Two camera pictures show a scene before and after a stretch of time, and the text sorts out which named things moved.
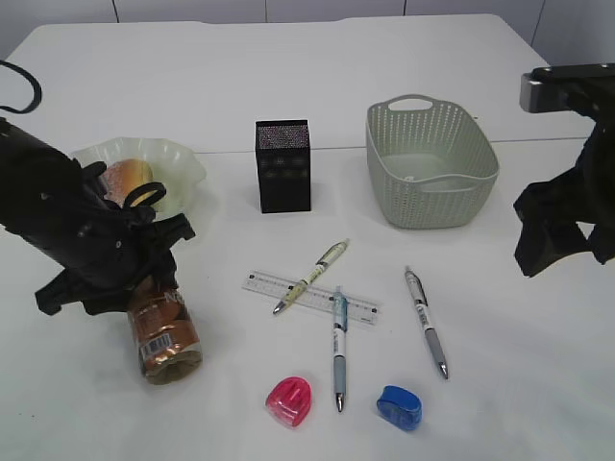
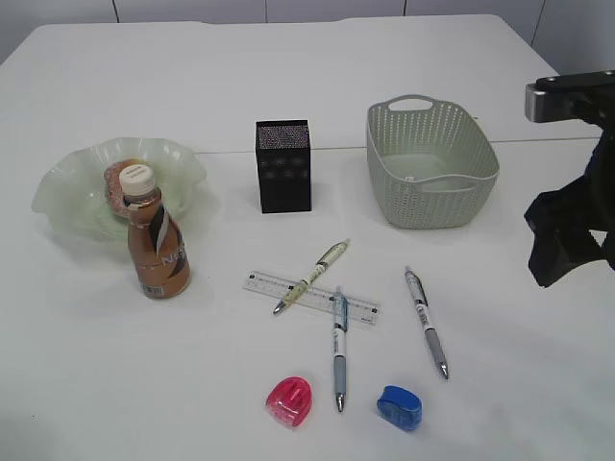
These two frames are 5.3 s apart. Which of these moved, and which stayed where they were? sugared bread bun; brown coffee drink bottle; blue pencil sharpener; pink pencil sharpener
Moved: brown coffee drink bottle
Stayed: blue pencil sharpener; sugared bread bun; pink pencil sharpener
